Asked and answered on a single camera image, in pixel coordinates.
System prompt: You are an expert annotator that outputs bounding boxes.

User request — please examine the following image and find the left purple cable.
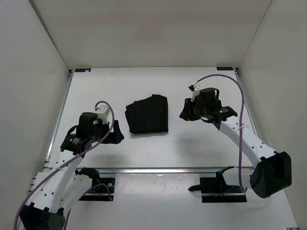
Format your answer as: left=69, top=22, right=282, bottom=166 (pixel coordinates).
left=14, top=100, right=115, bottom=230

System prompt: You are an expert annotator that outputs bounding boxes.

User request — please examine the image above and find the left blue corner label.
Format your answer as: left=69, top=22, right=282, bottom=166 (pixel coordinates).
left=74, top=68, right=91, bottom=72

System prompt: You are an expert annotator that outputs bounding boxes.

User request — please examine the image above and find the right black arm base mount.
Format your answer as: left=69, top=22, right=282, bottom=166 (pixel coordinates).
left=188, top=166, right=247, bottom=203

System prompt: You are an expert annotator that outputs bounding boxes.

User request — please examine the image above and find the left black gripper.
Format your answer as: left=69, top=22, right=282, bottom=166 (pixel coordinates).
left=92, top=117, right=125, bottom=141

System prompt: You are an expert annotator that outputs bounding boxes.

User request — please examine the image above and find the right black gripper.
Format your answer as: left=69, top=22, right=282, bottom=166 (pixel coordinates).
left=179, top=98, right=209, bottom=122

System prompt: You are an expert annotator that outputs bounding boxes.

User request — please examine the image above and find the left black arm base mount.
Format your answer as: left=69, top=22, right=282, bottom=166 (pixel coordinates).
left=75, top=167, right=116, bottom=202

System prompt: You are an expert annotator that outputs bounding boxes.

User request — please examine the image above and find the blue corner label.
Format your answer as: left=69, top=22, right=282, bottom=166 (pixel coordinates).
left=216, top=67, right=233, bottom=71
left=74, top=68, right=91, bottom=72

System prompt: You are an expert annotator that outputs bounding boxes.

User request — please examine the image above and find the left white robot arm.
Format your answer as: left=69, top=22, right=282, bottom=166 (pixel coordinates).
left=18, top=112, right=124, bottom=230

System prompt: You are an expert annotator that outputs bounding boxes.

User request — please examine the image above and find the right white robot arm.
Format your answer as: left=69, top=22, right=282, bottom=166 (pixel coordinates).
left=179, top=84, right=292, bottom=198

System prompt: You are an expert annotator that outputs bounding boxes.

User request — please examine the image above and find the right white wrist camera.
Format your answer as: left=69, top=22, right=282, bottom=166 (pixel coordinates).
left=189, top=83, right=203, bottom=102

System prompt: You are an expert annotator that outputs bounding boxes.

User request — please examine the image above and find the right blue corner label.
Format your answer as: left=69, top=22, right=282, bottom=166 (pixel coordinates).
left=216, top=67, right=233, bottom=71

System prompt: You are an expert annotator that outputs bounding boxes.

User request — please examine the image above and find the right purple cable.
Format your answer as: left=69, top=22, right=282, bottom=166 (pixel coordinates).
left=195, top=74, right=249, bottom=194

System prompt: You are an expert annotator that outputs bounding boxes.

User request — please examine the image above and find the purple cable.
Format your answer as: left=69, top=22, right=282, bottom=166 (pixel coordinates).
left=195, top=74, right=249, bottom=194
left=14, top=100, right=115, bottom=230

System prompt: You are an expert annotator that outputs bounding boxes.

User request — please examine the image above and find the black pleated skirt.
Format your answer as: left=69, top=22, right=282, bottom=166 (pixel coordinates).
left=125, top=94, right=168, bottom=134

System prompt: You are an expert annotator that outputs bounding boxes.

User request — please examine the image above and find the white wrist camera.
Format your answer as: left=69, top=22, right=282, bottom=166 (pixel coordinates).
left=189, top=83, right=203, bottom=102
left=95, top=105, right=110, bottom=124

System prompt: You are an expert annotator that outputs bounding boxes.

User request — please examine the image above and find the aluminium table front rail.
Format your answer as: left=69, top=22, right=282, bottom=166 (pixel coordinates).
left=45, top=166, right=255, bottom=175

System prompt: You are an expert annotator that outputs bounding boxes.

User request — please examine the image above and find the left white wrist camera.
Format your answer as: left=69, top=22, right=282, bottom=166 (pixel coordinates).
left=95, top=105, right=110, bottom=124

